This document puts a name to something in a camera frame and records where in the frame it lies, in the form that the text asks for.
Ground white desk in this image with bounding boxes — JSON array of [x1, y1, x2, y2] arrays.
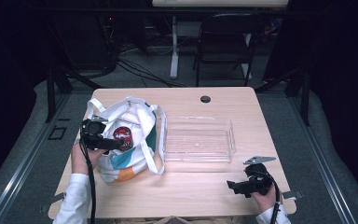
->
[[151, 0, 291, 80]]

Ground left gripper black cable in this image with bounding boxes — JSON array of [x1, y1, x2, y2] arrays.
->
[[78, 138, 98, 224]]

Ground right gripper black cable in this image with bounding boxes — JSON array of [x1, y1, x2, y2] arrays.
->
[[258, 170, 282, 224]]

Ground black folding chair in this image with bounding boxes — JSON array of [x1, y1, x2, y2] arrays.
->
[[193, 12, 263, 89]]

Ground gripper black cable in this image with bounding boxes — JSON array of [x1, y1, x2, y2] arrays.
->
[[78, 138, 98, 224], [258, 170, 282, 224]]

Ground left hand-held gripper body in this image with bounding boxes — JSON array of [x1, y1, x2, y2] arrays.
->
[[80, 115, 109, 151]]

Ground white teal orange tote bag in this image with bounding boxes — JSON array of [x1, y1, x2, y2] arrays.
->
[[85, 95, 169, 185]]

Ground person's left hand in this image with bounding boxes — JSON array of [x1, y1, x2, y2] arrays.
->
[[71, 142, 107, 176]]

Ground person's right hand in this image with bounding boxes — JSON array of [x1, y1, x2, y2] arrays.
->
[[251, 186, 281, 214]]

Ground red can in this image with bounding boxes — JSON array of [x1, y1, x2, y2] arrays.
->
[[112, 126, 135, 153]]

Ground clear plastic container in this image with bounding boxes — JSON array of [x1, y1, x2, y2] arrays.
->
[[162, 116, 238, 164]]

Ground metal floor rail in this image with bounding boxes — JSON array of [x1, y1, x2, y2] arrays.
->
[[0, 92, 71, 224], [287, 92, 358, 224]]

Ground black metal stand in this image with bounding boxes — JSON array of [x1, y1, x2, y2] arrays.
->
[[254, 66, 312, 128], [44, 66, 104, 123]]

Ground grey table bracket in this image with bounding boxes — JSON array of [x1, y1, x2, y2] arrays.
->
[[281, 189, 305, 201], [39, 191, 67, 214]]

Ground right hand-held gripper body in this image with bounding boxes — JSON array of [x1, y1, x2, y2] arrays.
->
[[242, 155, 277, 197]]

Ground black floor cables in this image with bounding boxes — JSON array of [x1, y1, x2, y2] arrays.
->
[[117, 58, 188, 89]]

